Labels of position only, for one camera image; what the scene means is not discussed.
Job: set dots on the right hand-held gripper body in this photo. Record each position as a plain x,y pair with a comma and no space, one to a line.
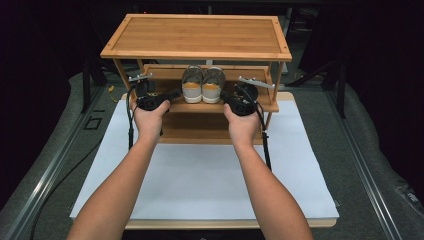
243,103

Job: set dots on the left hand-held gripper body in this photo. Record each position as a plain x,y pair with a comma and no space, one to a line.
150,101

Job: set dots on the white beige sneaker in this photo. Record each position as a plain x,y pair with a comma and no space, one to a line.
211,91
192,91

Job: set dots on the wooden three-tier shoe rack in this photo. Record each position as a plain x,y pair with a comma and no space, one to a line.
196,36

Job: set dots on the person's left hand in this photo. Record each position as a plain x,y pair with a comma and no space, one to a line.
150,123

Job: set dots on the person's right hand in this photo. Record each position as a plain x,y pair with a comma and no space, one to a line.
243,130

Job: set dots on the small yellow floor item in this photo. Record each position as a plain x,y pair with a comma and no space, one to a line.
111,89

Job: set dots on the black stand pole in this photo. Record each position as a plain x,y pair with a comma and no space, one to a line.
86,90
341,93

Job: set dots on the white table mat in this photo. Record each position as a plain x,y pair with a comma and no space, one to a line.
200,186

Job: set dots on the grey metal floor rail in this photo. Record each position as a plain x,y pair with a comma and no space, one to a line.
50,173
363,160

